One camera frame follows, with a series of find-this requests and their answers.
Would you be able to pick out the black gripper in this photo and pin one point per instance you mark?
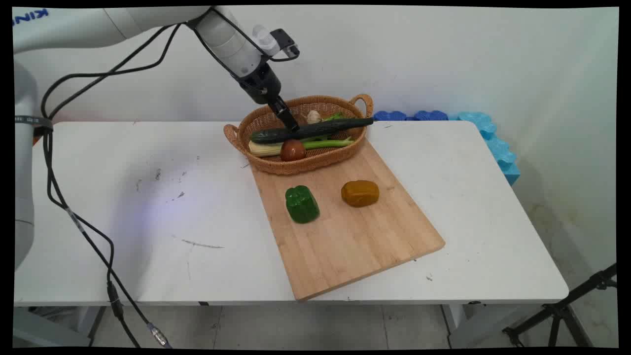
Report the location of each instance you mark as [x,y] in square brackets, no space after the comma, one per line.
[259,84]

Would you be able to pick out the green celery stalk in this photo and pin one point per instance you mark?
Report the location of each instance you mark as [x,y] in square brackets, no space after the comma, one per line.
[325,144]

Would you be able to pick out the woven wicker basket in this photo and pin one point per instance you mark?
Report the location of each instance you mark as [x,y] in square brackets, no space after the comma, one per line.
[315,165]

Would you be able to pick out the wooden cutting board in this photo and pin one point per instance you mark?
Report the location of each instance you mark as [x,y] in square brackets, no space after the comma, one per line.
[345,246]

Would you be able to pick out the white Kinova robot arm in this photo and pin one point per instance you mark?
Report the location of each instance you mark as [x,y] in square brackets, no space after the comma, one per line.
[64,27]

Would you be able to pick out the dark green cucumber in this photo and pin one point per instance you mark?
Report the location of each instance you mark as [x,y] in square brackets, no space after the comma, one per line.
[335,127]

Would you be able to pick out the brown round onion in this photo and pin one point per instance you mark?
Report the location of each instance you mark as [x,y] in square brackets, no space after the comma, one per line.
[293,151]

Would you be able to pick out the yellow bell pepper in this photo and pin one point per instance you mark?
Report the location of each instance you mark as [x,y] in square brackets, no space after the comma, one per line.
[360,193]

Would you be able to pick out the white garlic bulb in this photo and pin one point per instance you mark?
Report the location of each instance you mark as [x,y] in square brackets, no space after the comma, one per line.
[314,117]

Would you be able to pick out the black tripod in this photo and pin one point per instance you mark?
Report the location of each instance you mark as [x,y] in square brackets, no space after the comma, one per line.
[557,311]

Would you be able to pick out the light blue foam mat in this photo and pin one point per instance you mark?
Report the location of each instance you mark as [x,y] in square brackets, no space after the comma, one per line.
[498,148]

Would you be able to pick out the white table leg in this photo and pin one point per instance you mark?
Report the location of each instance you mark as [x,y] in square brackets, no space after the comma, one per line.
[59,323]
[463,325]

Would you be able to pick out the green bell pepper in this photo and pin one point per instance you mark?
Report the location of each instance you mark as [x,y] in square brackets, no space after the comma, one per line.
[301,204]

